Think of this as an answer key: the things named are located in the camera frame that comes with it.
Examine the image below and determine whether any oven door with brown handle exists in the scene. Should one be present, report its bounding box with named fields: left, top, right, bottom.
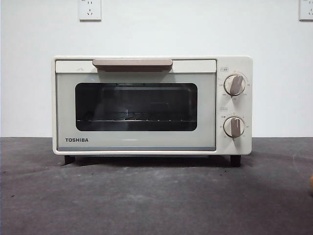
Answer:
left=55, top=58, right=217, bottom=152

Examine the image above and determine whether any cream oven knob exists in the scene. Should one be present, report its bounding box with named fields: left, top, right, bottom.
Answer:
left=224, top=116, right=246, bottom=138
left=224, top=74, right=247, bottom=96

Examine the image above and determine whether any cream toaster oven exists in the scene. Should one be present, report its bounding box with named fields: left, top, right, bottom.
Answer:
left=51, top=55, right=254, bottom=167

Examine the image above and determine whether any metal wire oven rack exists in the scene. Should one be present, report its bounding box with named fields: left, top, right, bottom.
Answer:
left=76, top=111, right=198, bottom=123

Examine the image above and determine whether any white wall socket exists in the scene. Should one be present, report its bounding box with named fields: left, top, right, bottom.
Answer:
left=78, top=0, right=102, bottom=21
left=298, top=0, right=313, bottom=22

